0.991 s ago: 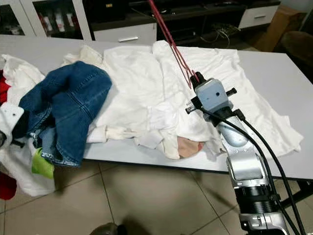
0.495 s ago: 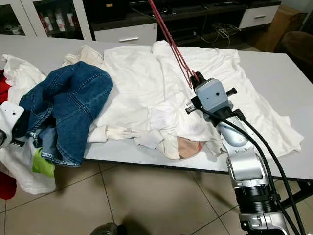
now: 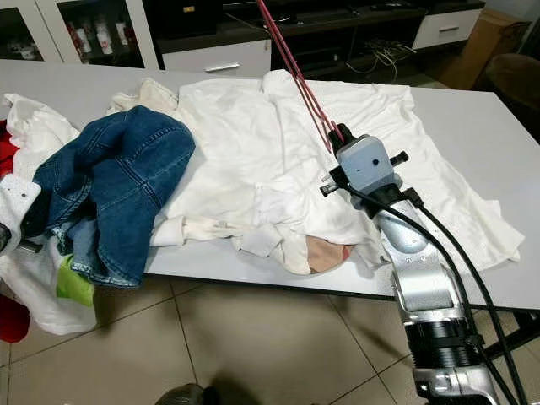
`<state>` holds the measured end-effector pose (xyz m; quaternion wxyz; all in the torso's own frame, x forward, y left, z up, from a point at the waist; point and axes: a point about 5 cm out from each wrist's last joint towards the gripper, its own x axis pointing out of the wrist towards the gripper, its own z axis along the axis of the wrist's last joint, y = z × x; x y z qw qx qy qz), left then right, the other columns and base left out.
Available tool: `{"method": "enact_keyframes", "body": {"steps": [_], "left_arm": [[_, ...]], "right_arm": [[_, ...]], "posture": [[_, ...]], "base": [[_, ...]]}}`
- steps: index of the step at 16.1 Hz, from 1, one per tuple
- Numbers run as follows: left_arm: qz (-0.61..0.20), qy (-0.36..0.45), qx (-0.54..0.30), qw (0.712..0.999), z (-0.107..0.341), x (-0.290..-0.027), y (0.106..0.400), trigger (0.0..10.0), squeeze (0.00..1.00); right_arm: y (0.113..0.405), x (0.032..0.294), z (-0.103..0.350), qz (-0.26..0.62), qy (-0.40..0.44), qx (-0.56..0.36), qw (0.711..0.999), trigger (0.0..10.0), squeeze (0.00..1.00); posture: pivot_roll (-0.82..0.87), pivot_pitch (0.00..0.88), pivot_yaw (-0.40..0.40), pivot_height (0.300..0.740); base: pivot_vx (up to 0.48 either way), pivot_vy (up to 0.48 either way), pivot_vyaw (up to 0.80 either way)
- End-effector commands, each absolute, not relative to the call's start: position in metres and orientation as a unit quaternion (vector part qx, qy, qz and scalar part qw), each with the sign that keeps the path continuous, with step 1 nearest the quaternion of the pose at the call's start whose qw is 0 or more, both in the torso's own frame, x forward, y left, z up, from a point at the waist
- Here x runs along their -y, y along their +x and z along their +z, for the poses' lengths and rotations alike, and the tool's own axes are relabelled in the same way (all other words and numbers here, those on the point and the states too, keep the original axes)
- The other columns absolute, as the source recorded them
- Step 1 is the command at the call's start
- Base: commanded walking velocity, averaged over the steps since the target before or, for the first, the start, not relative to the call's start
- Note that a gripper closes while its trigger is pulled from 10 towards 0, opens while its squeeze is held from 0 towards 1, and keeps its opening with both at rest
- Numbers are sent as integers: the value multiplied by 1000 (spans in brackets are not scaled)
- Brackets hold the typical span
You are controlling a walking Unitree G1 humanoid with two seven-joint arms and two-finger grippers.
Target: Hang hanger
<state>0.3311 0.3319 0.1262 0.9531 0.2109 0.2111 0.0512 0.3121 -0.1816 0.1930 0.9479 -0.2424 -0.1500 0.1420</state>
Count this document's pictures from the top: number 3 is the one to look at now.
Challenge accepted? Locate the white shirt with green print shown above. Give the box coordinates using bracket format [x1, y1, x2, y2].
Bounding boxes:
[0, 93, 98, 337]

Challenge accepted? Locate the pink wire clothes hanger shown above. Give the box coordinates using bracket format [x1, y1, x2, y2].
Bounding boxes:
[256, 0, 345, 154]

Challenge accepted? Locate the blue denim garment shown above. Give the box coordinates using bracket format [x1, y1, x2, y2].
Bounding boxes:
[42, 105, 197, 288]

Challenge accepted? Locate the red shirt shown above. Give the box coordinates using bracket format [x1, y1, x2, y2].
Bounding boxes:
[0, 127, 31, 343]

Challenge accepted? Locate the dark brown tv bench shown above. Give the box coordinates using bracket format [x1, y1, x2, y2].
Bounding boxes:
[143, 0, 486, 78]

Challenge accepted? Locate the large white shirt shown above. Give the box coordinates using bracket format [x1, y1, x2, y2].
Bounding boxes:
[262, 69, 526, 273]

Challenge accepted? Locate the white long sleeve shirt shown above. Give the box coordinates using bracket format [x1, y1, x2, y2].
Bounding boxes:
[156, 78, 313, 254]

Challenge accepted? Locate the small white drawer front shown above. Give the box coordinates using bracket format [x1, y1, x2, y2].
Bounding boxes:
[412, 7, 486, 50]

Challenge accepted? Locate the wide white drawer front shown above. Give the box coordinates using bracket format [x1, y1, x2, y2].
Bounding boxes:
[162, 40, 273, 78]

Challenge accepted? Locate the brown cardboard box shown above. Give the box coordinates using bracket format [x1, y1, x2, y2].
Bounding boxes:
[439, 7, 526, 89]

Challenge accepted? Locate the brown armchair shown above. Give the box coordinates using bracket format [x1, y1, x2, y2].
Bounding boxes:
[494, 52, 540, 140]

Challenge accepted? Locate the tall black speaker yellow label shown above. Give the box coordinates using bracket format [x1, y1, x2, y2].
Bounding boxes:
[143, 0, 224, 39]

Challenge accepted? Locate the white glass door cabinet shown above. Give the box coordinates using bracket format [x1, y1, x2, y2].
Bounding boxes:
[0, 0, 161, 70]

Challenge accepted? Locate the black table leg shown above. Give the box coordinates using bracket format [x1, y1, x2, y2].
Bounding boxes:
[502, 308, 540, 338]

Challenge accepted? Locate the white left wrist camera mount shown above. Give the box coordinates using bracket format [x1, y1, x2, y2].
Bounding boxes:
[0, 173, 43, 246]

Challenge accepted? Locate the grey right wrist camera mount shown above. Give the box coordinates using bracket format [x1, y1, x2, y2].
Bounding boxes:
[337, 133, 397, 193]

